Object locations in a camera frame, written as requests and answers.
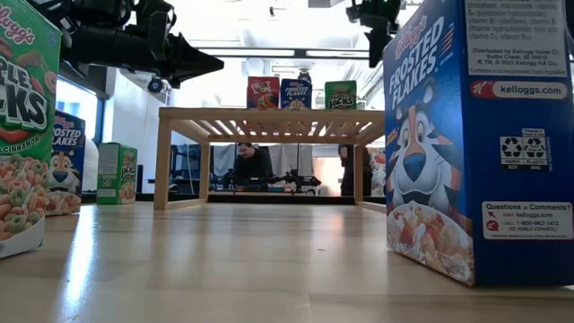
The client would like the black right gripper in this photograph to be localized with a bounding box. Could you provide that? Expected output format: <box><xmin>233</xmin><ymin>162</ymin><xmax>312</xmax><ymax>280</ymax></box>
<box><xmin>358</xmin><ymin>0</ymin><xmax>403</xmax><ymax>69</ymax></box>

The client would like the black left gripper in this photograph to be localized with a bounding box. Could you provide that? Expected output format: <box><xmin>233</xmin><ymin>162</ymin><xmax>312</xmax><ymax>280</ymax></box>
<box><xmin>111</xmin><ymin>0</ymin><xmax>224</xmax><ymax>89</ymax></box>

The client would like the green Apple Jacks cereal box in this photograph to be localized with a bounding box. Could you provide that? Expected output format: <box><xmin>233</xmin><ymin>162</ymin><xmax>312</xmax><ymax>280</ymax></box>
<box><xmin>0</xmin><ymin>0</ymin><xmax>63</xmax><ymax>260</ymax></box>
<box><xmin>324</xmin><ymin>80</ymin><xmax>359</xmax><ymax>111</ymax></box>
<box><xmin>96</xmin><ymin>142</ymin><xmax>139</xmax><ymax>206</ymax></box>

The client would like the red Froot Loops cereal box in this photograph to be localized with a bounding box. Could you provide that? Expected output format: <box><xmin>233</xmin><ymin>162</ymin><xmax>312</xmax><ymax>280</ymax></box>
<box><xmin>246</xmin><ymin>75</ymin><xmax>282</xmax><ymax>110</ymax></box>

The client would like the blue Frosted Flakes cereal box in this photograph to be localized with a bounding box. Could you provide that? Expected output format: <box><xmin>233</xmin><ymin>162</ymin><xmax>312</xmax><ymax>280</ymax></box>
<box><xmin>280</xmin><ymin>78</ymin><xmax>313</xmax><ymax>111</ymax></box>
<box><xmin>43</xmin><ymin>109</ymin><xmax>87</xmax><ymax>217</ymax></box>
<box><xmin>382</xmin><ymin>0</ymin><xmax>574</xmax><ymax>288</ymax></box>

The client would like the wooden slatted shelf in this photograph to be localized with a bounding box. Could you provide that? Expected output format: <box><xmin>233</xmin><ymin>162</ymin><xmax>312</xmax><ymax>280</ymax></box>
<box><xmin>152</xmin><ymin>106</ymin><xmax>387</xmax><ymax>212</ymax></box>

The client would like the person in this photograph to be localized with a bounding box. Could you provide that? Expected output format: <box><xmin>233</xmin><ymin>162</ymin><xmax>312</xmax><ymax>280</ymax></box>
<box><xmin>232</xmin><ymin>142</ymin><xmax>275</xmax><ymax>193</ymax></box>
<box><xmin>338</xmin><ymin>144</ymin><xmax>370</xmax><ymax>197</ymax></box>

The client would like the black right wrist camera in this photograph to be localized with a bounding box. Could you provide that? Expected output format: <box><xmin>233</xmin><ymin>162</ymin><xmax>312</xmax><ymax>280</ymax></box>
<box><xmin>344</xmin><ymin>3</ymin><xmax>365</xmax><ymax>23</ymax></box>

